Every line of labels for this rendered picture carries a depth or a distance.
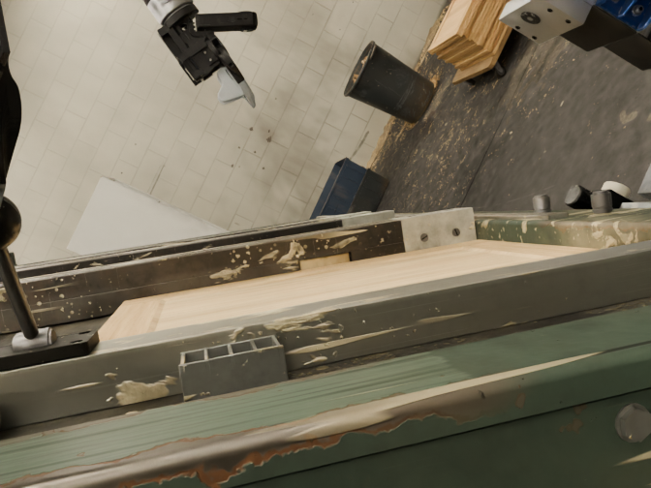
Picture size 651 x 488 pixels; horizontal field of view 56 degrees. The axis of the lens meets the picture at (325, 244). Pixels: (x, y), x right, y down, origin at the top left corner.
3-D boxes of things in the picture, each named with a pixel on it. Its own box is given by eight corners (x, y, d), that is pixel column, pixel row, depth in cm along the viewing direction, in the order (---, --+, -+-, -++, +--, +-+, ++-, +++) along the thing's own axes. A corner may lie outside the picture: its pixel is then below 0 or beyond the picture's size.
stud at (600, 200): (617, 212, 78) (614, 189, 78) (601, 215, 78) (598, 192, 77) (604, 212, 80) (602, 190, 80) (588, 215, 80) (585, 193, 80)
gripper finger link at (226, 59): (236, 87, 117) (208, 48, 115) (244, 82, 117) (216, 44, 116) (237, 83, 112) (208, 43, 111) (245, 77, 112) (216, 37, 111)
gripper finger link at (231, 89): (234, 121, 117) (204, 80, 116) (259, 103, 118) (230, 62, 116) (234, 119, 114) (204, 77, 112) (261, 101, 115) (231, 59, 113)
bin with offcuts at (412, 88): (447, 71, 508) (379, 33, 495) (419, 127, 508) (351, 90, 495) (425, 82, 559) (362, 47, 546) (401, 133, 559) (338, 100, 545)
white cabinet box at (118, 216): (351, 291, 484) (101, 175, 442) (319, 358, 483) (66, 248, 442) (335, 281, 543) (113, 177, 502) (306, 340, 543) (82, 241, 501)
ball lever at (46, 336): (64, 369, 44) (6, 205, 36) (8, 380, 43) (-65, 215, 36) (69, 334, 47) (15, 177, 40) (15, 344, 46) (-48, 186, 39)
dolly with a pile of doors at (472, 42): (543, 0, 377) (488, -34, 369) (507, 77, 377) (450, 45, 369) (497, 27, 437) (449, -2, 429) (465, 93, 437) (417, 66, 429)
